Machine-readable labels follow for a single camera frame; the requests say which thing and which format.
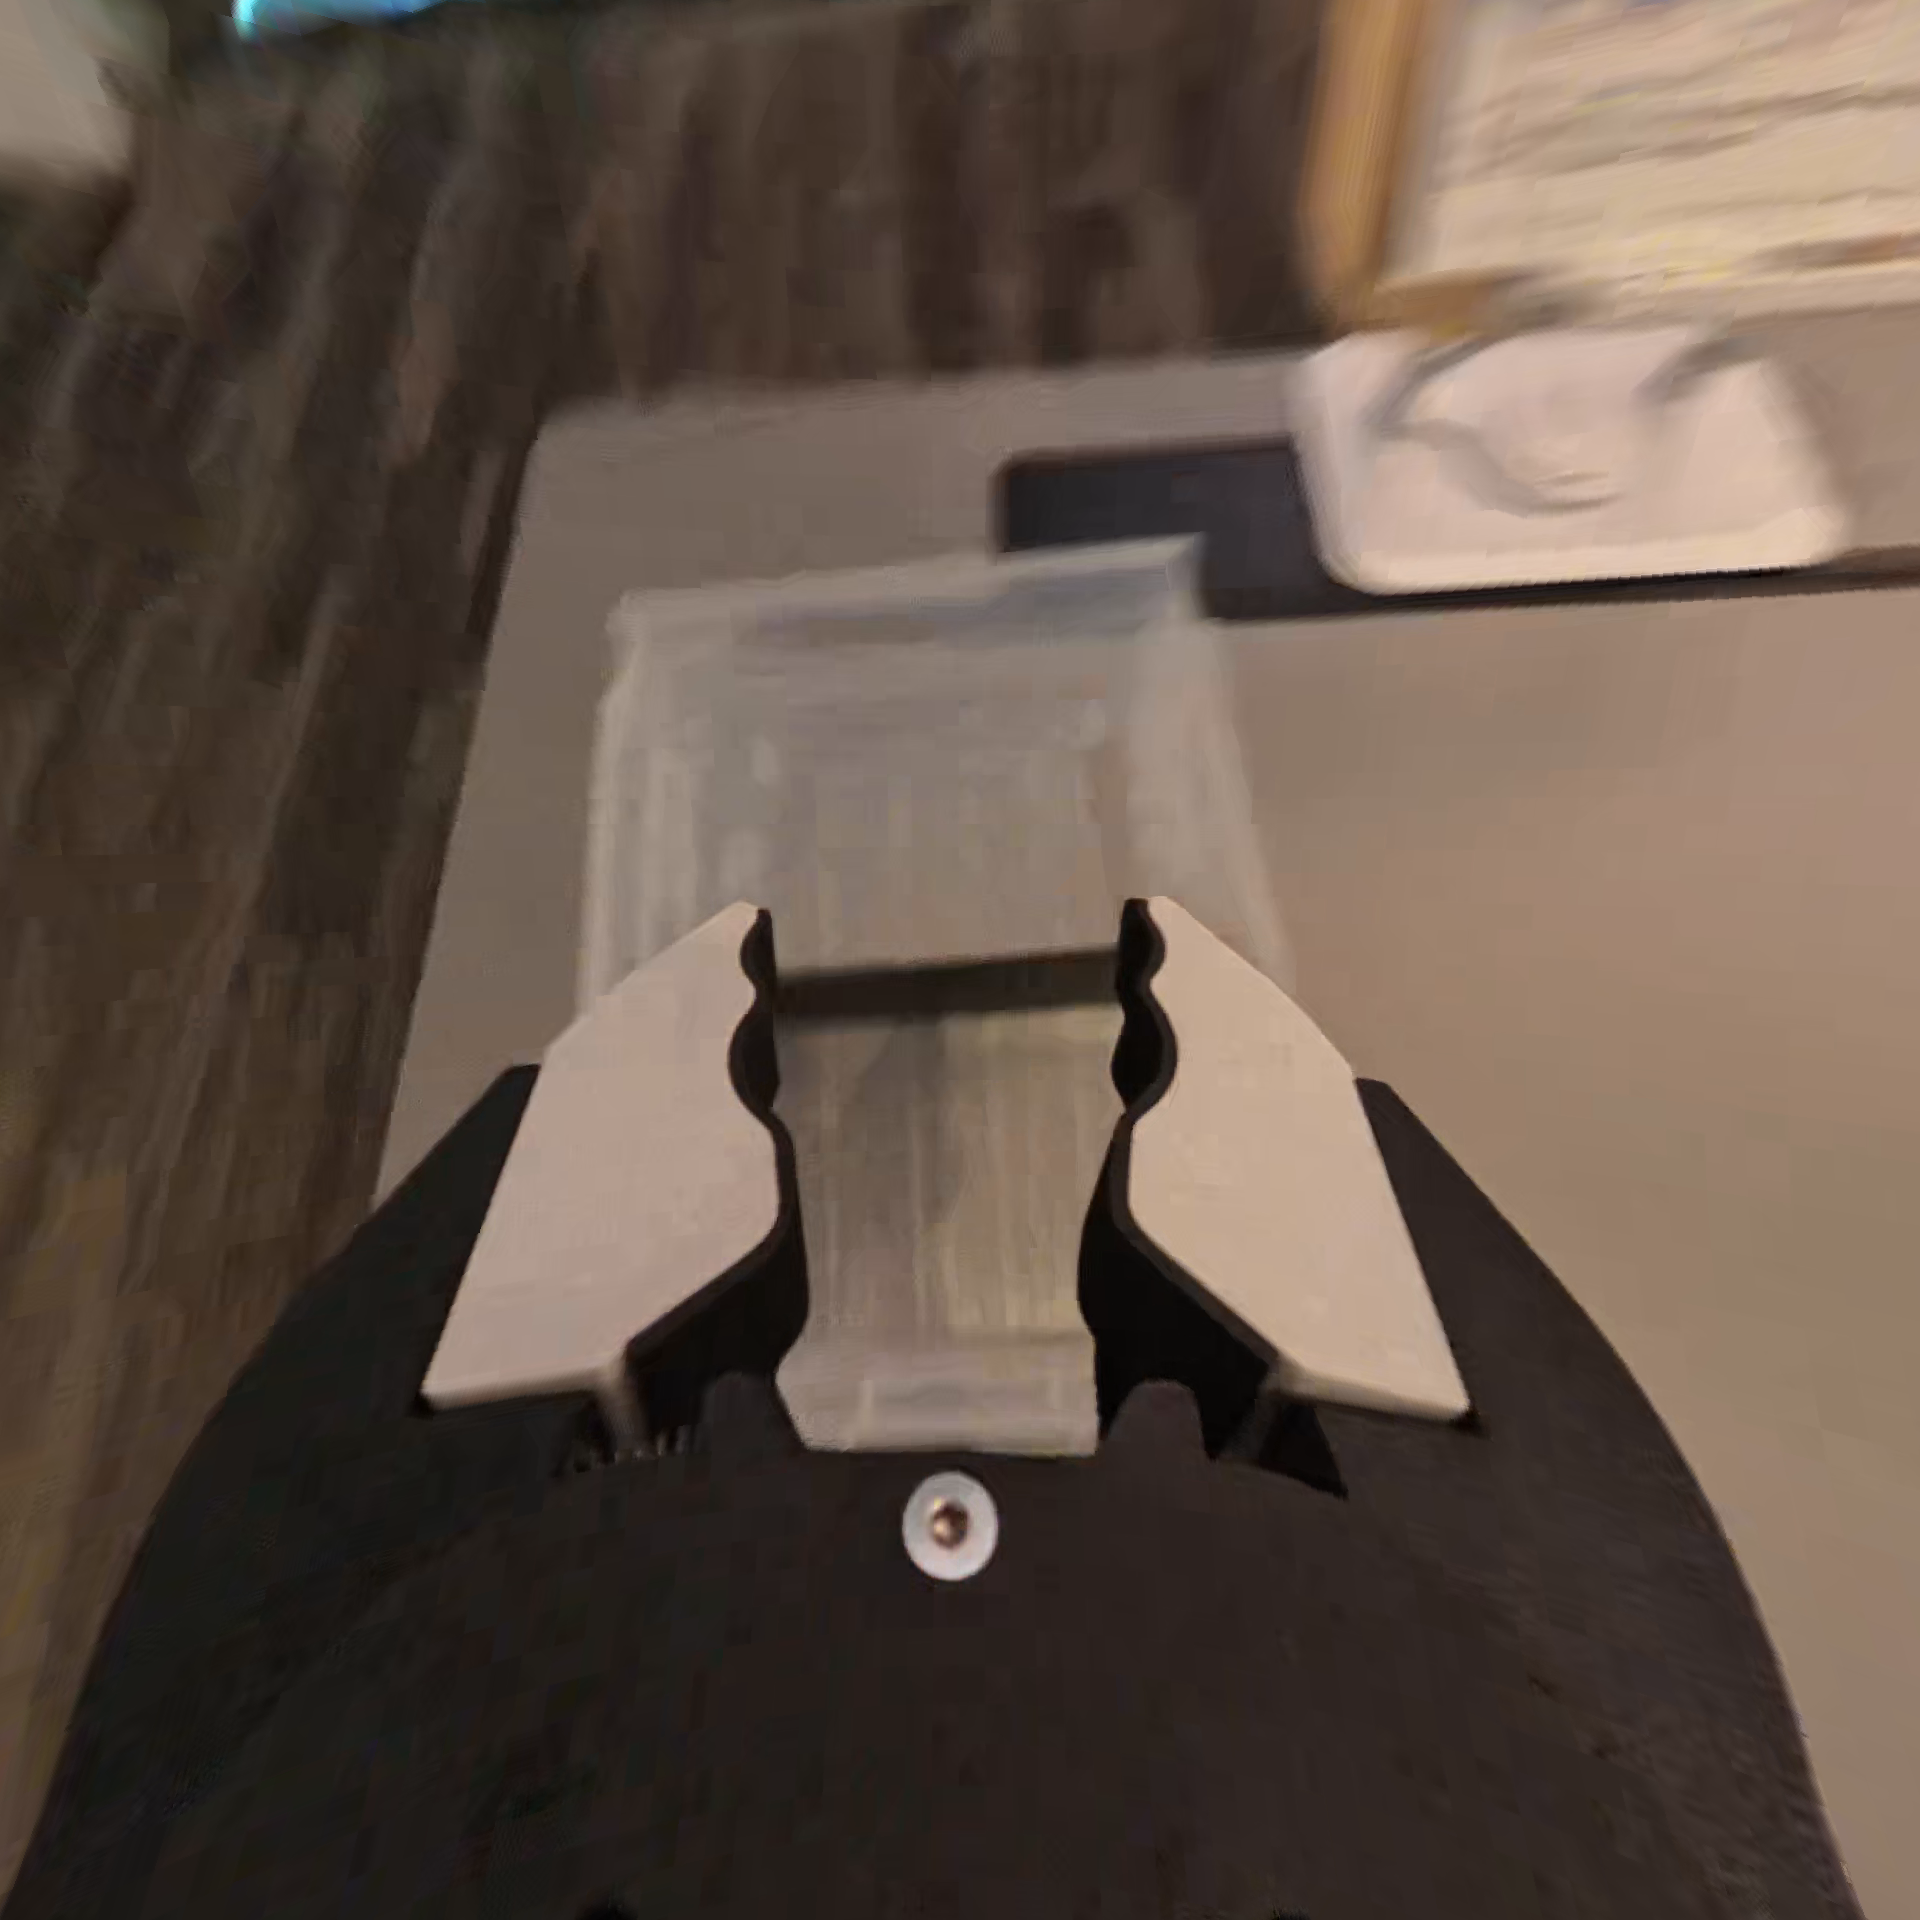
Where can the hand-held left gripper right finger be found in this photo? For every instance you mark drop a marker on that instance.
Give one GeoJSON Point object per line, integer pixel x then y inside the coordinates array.
{"type": "Point", "coordinates": [1275, 1201]}

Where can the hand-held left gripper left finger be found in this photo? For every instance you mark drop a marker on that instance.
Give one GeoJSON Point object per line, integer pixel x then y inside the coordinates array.
{"type": "Point", "coordinates": [629, 1170]}

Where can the clear acrylic stand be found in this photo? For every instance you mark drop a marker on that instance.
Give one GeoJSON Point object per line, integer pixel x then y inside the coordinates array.
{"type": "Point", "coordinates": [930, 751]}

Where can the black table pad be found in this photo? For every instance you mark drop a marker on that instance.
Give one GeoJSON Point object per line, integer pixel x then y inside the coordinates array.
{"type": "Point", "coordinates": [1142, 517]}

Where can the instruction sheet on stand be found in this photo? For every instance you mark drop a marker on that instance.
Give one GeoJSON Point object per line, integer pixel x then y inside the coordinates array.
{"type": "Point", "coordinates": [1350, 149]}

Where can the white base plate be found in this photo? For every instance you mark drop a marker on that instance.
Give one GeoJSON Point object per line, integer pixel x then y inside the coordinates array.
{"type": "Point", "coordinates": [1499, 524]}

